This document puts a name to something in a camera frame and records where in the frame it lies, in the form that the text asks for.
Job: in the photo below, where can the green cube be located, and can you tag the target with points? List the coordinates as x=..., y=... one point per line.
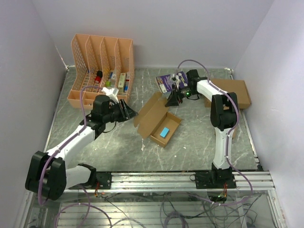
x=108, y=84

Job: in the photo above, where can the red black bottle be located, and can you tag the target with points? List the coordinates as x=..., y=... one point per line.
x=98, y=77

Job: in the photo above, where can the purple book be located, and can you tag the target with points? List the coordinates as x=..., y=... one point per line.
x=165, y=83

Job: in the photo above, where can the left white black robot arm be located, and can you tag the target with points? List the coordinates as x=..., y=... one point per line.
x=48, y=175

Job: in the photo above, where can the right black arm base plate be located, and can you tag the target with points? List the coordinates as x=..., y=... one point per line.
x=210, y=180

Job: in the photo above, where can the white green carton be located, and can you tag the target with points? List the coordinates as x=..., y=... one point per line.
x=121, y=82

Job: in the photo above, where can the aluminium rail frame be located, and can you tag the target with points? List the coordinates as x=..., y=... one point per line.
x=160, y=200

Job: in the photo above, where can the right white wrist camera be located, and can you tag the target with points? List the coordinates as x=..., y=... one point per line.
x=176, y=79

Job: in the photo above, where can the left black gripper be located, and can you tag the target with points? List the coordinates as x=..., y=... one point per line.
x=129, y=112

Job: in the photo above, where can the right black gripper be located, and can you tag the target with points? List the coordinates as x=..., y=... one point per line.
x=173, y=100

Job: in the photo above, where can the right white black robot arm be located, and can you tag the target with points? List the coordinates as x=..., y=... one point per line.
x=224, y=117

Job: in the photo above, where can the brown cardboard box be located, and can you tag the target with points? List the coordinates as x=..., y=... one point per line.
x=153, y=117

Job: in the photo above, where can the pink plastic file organizer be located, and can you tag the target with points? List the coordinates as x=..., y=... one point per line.
x=112, y=56

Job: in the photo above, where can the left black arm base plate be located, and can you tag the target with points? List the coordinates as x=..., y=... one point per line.
x=103, y=180

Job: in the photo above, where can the blue block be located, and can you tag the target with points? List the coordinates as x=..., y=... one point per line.
x=164, y=132

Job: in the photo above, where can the large folded cardboard box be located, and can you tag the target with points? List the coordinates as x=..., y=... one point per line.
x=237, y=86

